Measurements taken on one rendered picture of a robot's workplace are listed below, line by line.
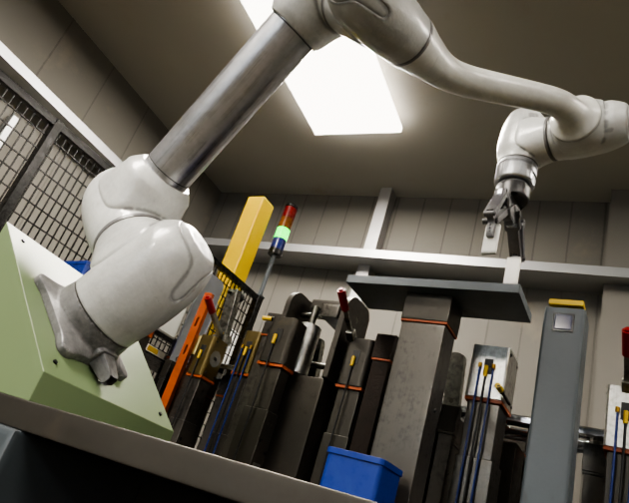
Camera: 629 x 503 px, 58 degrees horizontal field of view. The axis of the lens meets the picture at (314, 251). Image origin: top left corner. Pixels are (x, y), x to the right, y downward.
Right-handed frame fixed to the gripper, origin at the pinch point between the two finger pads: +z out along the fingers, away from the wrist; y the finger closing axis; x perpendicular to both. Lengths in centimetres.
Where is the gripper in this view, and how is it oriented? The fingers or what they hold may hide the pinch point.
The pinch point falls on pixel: (500, 265)
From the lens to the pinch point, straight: 126.7
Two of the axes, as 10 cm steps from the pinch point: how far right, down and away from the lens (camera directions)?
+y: 5.5, 5.1, 6.6
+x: -7.9, 0.4, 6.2
